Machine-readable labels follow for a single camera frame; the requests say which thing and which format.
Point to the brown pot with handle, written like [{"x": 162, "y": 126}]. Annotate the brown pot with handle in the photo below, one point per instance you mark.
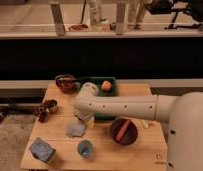
[{"x": 68, "y": 83}]

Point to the small blue cup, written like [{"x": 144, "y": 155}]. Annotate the small blue cup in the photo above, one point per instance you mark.
[{"x": 84, "y": 148}]

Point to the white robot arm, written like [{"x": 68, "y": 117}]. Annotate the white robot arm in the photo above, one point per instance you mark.
[{"x": 184, "y": 114}]

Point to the orange carrot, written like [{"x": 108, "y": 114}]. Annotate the orange carrot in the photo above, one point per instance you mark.
[{"x": 122, "y": 130}]

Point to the yellow banana peel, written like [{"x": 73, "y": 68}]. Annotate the yellow banana peel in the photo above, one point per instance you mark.
[{"x": 145, "y": 124}]

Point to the green plastic tray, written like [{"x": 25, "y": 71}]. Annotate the green plastic tray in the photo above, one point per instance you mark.
[{"x": 93, "y": 96}]

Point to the orange ball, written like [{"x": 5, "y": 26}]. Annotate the orange ball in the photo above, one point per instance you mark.
[{"x": 106, "y": 86}]

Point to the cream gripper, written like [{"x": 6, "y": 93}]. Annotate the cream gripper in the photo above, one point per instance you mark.
[{"x": 89, "y": 123}]

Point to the grey-blue towel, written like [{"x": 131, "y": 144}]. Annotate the grey-blue towel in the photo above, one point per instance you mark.
[{"x": 75, "y": 130}]

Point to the small brown cup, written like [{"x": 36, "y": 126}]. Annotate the small brown cup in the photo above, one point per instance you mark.
[{"x": 52, "y": 105}]

